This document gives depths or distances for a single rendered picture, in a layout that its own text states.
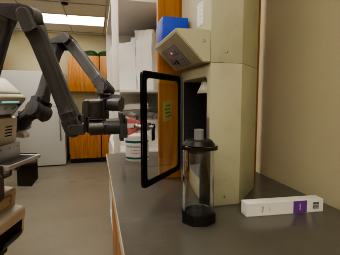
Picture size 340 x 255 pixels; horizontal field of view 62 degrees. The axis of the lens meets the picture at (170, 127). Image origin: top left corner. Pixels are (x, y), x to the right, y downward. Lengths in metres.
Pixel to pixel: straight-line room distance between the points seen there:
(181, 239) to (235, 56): 0.58
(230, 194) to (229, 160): 0.12
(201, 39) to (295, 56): 0.49
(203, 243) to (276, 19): 1.02
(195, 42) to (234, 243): 0.58
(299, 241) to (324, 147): 0.43
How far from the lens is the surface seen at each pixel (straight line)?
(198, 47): 0.91
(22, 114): 1.53
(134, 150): 1.61
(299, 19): 1.30
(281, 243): 0.81
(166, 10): 1.31
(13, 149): 1.43
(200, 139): 0.80
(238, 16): 0.99
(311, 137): 1.19
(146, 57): 2.17
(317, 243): 0.84
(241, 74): 0.97
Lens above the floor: 1.30
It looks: 6 degrees down
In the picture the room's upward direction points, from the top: straight up
